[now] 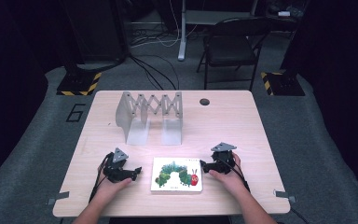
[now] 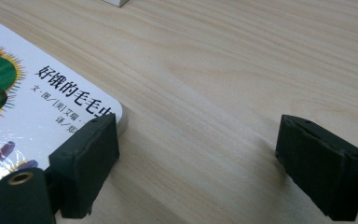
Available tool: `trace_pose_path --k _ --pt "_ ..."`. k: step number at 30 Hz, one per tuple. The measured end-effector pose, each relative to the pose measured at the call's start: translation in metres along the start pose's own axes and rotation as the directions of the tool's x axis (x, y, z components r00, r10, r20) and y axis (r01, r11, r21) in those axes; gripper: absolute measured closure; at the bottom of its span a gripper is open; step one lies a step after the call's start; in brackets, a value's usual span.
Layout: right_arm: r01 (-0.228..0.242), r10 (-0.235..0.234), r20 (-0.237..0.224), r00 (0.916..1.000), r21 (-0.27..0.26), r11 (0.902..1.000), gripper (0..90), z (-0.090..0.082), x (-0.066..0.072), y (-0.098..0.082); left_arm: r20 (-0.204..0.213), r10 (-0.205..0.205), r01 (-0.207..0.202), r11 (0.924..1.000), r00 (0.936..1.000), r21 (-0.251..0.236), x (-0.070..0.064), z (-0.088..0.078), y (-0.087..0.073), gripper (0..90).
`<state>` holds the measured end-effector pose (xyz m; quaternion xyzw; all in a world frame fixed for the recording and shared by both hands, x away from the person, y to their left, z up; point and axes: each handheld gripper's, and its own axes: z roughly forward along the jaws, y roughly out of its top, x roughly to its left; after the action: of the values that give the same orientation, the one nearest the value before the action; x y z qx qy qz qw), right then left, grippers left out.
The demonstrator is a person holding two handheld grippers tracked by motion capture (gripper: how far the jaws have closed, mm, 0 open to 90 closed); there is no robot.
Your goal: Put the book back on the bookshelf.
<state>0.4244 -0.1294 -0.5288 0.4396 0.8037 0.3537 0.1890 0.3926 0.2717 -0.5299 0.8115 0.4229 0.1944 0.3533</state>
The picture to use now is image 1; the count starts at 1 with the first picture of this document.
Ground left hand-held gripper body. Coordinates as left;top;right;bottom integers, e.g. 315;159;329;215
103;147;135;184

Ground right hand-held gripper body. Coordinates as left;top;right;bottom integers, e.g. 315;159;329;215
210;142;238;175

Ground white caterpillar picture book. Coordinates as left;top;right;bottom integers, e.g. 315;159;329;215
150;157;204;193

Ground person's left hand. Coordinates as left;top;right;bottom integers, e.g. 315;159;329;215
96;161;134;201

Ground person's right hand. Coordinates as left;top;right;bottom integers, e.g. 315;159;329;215
208;151;247;198

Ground person's dark clothing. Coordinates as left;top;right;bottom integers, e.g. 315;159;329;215
108;216;233;224

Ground grey expandable metal book rack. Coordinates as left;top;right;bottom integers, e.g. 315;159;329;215
115;91;184;147

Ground black stand base striped edge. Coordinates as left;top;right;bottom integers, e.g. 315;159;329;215
259;71;306;97
56;71;103;97

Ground black folding chair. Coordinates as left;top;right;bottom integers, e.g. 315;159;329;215
196;16;273;92

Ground white desk leg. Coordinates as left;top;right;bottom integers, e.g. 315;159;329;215
177;0;188;62

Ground black curtain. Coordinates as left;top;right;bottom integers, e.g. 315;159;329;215
287;0;358;216
0;0;63;192

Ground black cabinet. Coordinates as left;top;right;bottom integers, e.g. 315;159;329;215
60;0;129;64

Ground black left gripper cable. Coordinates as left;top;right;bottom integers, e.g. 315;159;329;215
88;152;114;203

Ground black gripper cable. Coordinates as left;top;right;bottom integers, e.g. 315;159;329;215
216;157;252;193
88;152;114;203

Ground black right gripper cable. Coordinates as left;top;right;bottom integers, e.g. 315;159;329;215
216;157;252;193

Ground grey table corner bracket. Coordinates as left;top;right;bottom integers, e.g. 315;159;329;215
46;190;71;206
273;189;297;203

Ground black floor cables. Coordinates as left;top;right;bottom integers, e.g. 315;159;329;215
128;53;181;91

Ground white floor cable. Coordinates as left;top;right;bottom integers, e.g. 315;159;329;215
130;0;200;49

